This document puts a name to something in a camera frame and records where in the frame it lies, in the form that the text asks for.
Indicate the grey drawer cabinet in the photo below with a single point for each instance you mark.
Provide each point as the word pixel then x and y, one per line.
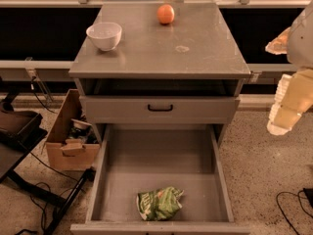
pixel 195 56

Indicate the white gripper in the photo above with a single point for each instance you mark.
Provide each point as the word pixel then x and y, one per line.
pixel 301 43

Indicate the black desk stand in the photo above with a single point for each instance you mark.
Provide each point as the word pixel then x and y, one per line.
pixel 19 135

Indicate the cardboard box with items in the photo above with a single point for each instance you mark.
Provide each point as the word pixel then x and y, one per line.
pixel 64 151

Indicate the closed grey top drawer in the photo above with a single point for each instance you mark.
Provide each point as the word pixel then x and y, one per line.
pixel 133 110

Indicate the orange fruit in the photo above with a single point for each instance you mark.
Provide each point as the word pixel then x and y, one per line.
pixel 165 14

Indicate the black drawer handle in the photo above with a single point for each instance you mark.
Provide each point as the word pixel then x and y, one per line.
pixel 160 109

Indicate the open grey middle drawer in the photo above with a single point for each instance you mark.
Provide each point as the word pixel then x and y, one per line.
pixel 142 158

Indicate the green jalapeno chip bag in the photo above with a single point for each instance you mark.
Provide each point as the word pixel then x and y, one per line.
pixel 160 204

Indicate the white bowl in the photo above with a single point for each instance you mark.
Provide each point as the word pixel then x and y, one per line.
pixel 105 36

